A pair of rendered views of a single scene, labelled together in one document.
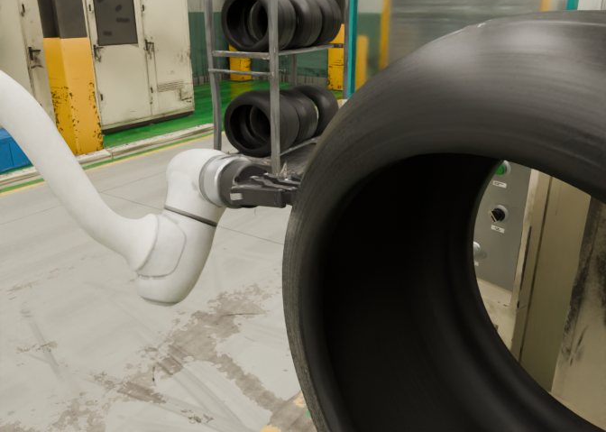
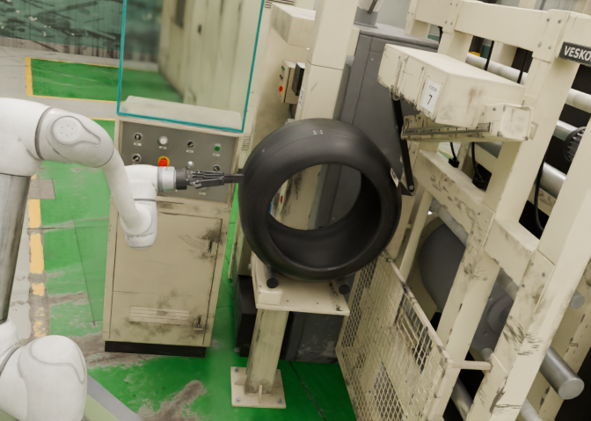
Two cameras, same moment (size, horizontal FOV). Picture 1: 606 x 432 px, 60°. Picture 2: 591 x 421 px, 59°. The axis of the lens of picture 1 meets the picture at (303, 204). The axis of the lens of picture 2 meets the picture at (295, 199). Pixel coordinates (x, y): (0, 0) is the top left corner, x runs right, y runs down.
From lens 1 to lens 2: 1.54 m
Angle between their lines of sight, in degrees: 58
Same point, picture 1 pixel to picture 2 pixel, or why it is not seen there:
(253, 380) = not seen: outside the picture
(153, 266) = (150, 228)
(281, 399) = (25, 339)
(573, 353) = (287, 212)
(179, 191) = (144, 189)
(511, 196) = (222, 159)
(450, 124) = (327, 157)
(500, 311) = (223, 212)
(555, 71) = (346, 147)
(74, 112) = not seen: outside the picture
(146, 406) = not seen: outside the picture
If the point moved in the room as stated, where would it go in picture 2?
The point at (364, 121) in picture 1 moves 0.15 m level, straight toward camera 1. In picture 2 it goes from (300, 157) to (337, 172)
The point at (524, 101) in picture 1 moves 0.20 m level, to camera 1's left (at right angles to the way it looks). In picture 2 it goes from (343, 153) to (314, 163)
